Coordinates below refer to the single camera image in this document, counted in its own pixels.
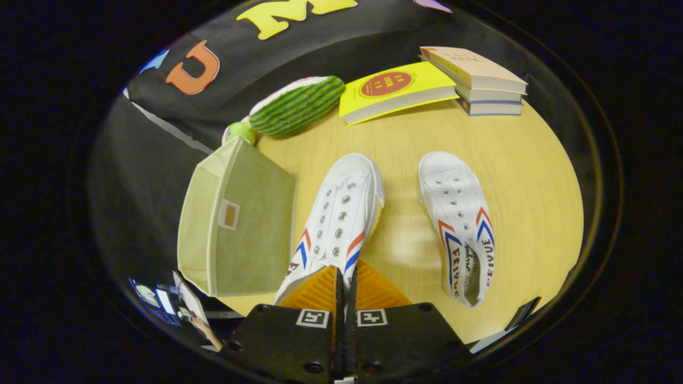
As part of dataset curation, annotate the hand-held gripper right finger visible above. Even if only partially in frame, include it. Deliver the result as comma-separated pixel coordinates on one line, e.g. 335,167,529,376
347,260,473,378

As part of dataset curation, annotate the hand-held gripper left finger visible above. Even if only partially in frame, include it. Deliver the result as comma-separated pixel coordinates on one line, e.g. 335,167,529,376
227,265,345,380

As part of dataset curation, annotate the pale green fabric storage box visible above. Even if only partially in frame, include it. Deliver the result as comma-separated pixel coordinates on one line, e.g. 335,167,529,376
177,136,297,298

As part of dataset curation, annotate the white canvas shoe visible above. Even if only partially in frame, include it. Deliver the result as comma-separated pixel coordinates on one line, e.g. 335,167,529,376
418,151,496,308
273,154,385,306

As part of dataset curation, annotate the black flat object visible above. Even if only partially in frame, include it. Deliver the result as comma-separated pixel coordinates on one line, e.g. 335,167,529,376
504,297,542,332

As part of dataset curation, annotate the green and pink plush toy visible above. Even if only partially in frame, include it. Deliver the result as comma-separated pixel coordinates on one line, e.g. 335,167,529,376
221,122,257,147

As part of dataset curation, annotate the watermelon slice plush toy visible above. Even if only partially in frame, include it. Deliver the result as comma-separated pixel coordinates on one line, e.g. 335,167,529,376
248,75,346,137

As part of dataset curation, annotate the blue cover book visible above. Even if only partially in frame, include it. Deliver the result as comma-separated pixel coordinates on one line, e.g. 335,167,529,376
462,99,525,116

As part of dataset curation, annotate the yellow book with red circle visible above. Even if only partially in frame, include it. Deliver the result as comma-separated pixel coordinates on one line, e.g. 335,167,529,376
339,61,459,126

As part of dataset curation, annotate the cream paperback book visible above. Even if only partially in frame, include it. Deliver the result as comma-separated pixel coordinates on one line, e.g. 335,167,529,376
454,80,523,103

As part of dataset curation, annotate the beige cover book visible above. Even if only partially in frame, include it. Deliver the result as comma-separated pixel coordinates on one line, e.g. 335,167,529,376
419,46,529,95

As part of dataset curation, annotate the black backdrop cloth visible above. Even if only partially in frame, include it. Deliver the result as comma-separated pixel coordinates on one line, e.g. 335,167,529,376
88,0,603,299

